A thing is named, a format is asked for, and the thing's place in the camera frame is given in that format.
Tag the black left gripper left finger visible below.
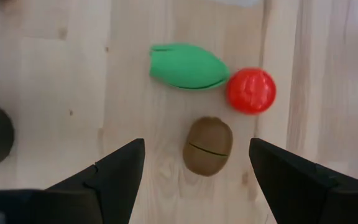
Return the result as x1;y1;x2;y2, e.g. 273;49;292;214
45;138;145;224

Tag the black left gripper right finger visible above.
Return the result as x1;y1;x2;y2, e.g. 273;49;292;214
249;138;358;224

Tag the brown toy kiwi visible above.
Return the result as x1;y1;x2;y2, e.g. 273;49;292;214
182;116;234;177

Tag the red toy tomato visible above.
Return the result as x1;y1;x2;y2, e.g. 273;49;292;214
226;67;277;115

